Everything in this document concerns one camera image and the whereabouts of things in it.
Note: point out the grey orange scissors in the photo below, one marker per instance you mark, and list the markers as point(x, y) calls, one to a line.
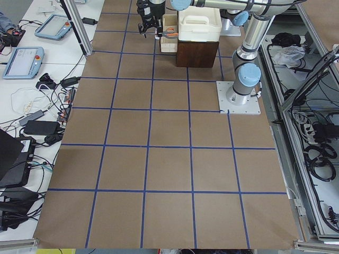
point(170, 33)

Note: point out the wooden drawer with white handle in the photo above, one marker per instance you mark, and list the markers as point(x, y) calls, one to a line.
point(168, 41)

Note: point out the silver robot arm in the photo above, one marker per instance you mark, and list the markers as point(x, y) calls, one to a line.
point(159, 3)
point(263, 13)

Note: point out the dark wooden drawer cabinet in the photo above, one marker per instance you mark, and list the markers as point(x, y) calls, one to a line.
point(196, 54)

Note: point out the upper blue teach pendant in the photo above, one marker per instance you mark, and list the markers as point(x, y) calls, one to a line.
point(54, 28)

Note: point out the blue teach pendant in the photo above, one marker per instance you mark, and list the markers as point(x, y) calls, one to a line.
point(24, 63)
point(54, 28)

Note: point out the lower blue teach pendant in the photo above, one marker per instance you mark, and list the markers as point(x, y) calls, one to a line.
point(24, 63)

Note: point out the crumpled white cloth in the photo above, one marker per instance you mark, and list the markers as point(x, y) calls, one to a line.
point(289, 56)

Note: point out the black power adapter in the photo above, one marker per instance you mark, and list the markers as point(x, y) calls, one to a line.
point(41, 127)

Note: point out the black laptop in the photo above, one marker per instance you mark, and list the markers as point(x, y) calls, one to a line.
point(16, 155)

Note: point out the aluminium frame post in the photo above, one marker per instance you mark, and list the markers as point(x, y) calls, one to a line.
point(75, 20)

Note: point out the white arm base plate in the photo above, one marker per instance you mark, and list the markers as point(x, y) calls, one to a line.
point(232, 103)

